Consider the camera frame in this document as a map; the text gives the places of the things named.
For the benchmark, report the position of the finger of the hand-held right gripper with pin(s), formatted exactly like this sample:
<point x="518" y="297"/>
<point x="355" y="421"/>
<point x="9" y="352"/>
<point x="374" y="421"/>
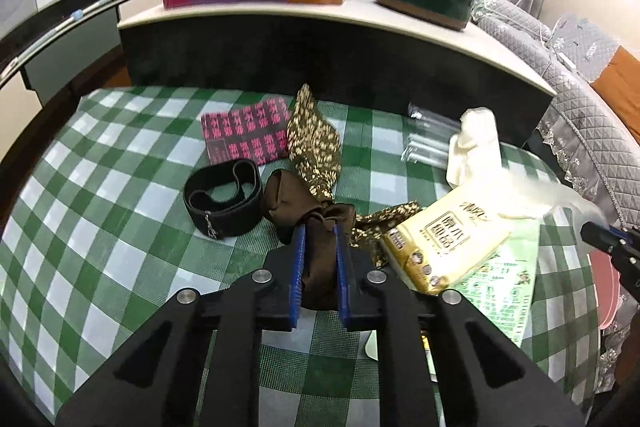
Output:
<point x="629" y="274"/>
<point x="617" y="239"/>

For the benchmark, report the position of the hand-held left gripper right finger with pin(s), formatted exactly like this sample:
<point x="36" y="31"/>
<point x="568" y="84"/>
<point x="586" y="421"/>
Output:
<point x="341" y="272"/>

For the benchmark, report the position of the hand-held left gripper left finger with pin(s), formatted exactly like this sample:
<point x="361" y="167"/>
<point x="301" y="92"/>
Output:
<point x="298" y="267"/>

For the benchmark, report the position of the brown stocking cloth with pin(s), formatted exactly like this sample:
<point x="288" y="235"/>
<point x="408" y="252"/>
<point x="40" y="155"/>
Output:
<point x="290" y="197"/>

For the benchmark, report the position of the green snack bag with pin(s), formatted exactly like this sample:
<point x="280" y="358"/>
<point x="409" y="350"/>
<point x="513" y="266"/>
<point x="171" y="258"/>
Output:
<point x="500" y="287"/>

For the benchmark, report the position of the black elastic band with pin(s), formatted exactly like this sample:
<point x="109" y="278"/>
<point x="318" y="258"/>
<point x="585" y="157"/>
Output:
<point x="225" y="223"/>

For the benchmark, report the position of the yellow tissue packet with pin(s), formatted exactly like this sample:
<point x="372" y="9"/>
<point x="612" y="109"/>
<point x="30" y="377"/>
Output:
<point x="450" y="242"/>

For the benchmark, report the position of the grey quilted sofa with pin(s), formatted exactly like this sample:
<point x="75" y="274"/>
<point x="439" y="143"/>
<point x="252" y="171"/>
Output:
<point x="575" y="127"/>

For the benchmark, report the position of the brown floral cloth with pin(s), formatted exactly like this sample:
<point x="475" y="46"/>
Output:
<point x="315" y="137"/>

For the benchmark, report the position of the pink patterned packet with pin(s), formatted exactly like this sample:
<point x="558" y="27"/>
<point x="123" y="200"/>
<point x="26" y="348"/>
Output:
<point x="240" y="132"/>

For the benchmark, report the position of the clear plastic packaging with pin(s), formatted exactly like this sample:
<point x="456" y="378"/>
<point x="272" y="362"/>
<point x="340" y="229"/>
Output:
<point x="425" y="147"/>

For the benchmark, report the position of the orange cushion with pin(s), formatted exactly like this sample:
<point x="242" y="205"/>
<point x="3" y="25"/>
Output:
<point x="620" y="82"/>

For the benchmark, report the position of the cream plastic bag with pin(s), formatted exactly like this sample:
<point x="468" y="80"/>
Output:
<point x="475" y="142"/>

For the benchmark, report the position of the green checked tablecloth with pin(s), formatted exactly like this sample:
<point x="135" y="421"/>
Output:
<point x="125" y="157"/>

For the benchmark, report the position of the white top side cabinet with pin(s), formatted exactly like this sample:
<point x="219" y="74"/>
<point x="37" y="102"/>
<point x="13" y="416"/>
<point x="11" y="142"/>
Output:
<point x="300" y="57"/>

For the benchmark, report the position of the black television cabinet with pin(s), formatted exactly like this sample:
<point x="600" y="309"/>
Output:
<point x="50" y="57"/>

